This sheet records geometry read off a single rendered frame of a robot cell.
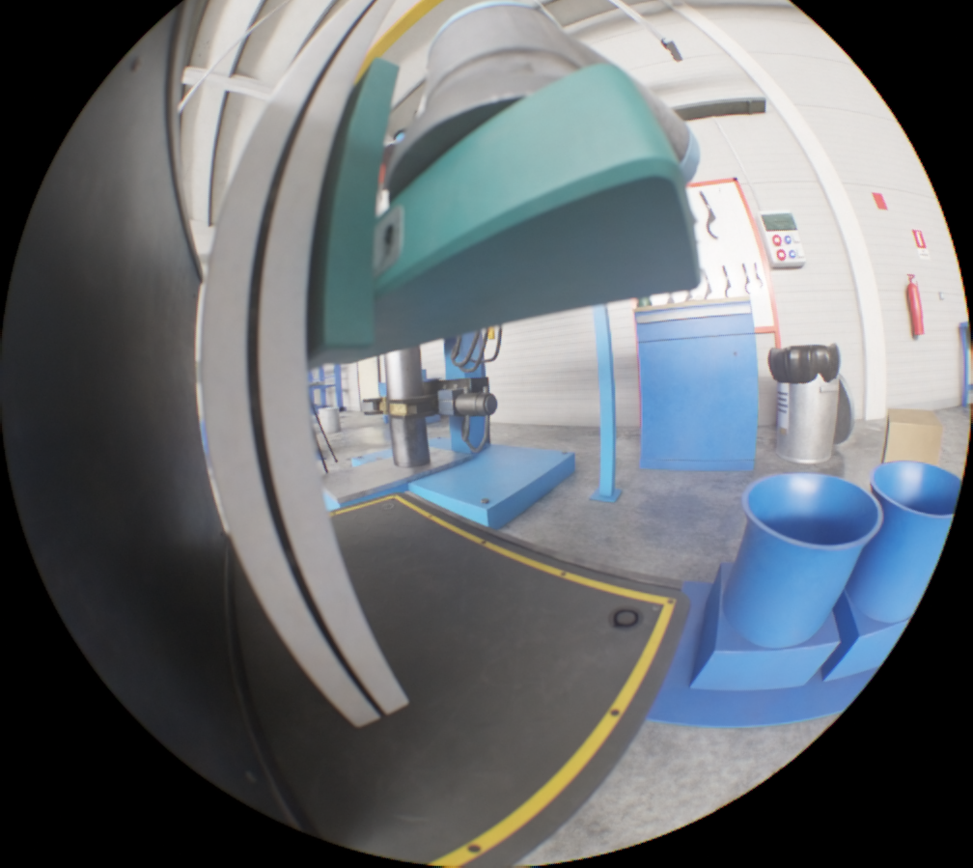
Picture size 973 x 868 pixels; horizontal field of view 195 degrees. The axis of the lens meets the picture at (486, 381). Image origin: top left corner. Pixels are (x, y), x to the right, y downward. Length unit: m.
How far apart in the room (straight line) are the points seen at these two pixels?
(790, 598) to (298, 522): 0.58
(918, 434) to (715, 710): 1.45
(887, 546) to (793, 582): 0.26
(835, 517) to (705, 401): 1.17
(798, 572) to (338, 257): 0.61
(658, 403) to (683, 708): 1.46
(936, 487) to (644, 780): 0.77
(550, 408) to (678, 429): 1.87
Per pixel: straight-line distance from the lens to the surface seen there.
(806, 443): 1.99
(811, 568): 0.52
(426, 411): 1.42
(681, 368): 1.68
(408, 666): 0.35
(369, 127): 0.25
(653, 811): 0.64
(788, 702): 0.77
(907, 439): 1.81
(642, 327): 1.71
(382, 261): 0.17
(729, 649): 0.61
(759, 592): 0.57
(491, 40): 0.25
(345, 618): 0.21
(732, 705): 0.72
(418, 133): 0.15
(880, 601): 0.76
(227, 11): 8.12
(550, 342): 3.22
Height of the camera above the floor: 0.61
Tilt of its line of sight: 1 degrees down
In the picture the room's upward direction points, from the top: 4 degrees counter-clockwise
